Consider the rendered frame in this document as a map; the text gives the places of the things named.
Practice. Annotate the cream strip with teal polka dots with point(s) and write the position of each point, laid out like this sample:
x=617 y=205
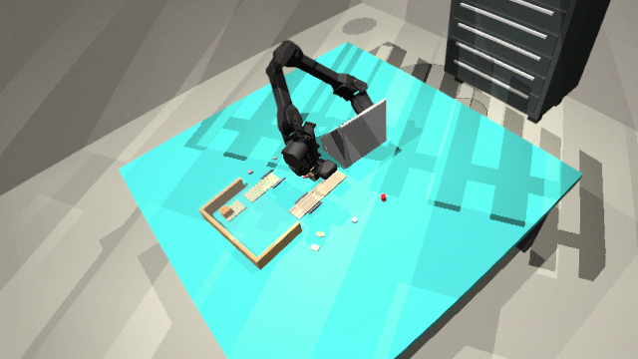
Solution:
x=267 y=183

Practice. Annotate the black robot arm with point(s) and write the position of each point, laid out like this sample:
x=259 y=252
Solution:
x=288 y=117

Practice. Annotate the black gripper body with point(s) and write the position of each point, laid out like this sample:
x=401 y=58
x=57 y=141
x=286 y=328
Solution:
x=324 y=169

